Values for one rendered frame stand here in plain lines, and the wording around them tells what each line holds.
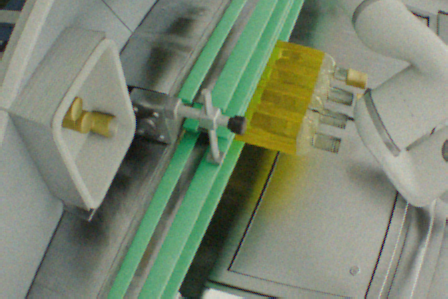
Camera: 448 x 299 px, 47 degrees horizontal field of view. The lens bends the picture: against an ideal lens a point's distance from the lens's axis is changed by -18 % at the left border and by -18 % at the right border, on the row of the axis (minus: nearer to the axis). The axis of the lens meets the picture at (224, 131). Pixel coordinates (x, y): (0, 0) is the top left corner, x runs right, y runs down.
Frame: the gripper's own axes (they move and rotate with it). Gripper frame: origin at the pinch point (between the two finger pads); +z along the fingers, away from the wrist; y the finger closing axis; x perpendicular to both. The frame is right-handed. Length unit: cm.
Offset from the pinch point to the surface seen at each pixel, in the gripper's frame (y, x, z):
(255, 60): 6.2, 8.1, 21.7
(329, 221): -12.5, 20.1, -2.9
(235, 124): 16.4, 27.5, 11.6
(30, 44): 38, 43, 34
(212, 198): -2.9, 31.4, 15.2
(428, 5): -318, -428, 79
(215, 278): -11.5, 41.9, 8.0
